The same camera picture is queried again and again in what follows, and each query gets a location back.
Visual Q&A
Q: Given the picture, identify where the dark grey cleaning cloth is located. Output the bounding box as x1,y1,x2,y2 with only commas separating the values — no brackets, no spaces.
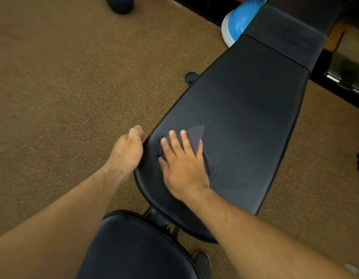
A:
158,125,216,176

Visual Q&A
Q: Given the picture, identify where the black padded workout bench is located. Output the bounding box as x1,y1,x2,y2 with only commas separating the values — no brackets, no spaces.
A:
76,0,347,279

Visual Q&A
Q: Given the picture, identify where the blue balance trainer dome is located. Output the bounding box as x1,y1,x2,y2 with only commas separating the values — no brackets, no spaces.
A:
221,0,269,48

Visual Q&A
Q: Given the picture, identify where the beige panel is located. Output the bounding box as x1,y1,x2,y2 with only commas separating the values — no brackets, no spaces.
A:
336,26,359,60

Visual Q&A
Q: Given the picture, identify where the person's right forearm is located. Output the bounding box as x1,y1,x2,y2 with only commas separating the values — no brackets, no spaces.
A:
192,187,357,279

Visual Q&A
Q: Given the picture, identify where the person's left forearm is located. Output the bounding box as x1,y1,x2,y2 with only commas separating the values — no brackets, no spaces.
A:
0,167,123,279

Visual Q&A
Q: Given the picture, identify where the person's right hand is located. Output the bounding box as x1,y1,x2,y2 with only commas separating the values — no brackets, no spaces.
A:
158,130,211,202

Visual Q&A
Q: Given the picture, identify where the black storage shelf rack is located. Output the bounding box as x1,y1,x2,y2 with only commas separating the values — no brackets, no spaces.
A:
167,0,359,112

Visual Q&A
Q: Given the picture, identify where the black shoe white sole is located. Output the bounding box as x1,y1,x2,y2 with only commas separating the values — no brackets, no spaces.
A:
192,251,212,279

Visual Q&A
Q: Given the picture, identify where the silver round floor socket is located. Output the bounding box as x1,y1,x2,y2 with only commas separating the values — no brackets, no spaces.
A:
343,263,359,278

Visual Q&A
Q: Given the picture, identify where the orange block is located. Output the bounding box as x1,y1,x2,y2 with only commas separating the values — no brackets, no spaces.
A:
324,22,352,52

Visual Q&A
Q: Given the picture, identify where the person's left hand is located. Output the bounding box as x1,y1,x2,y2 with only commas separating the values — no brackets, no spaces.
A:
102,125,145,183

